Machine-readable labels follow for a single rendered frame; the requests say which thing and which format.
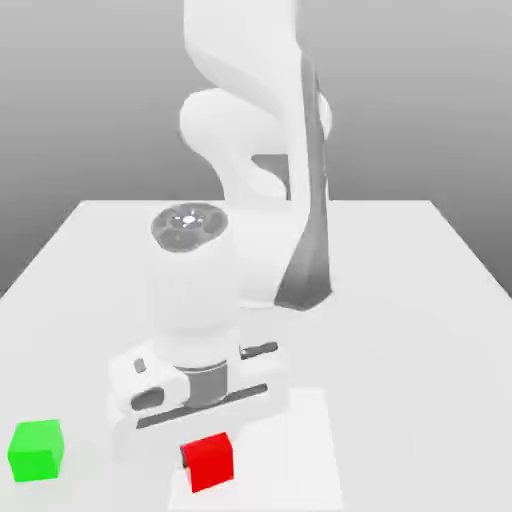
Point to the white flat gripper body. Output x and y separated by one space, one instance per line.
224 418

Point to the small red cube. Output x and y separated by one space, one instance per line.
210 462

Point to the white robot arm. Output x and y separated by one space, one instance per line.
236 132

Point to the small green cube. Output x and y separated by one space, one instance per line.
36 450

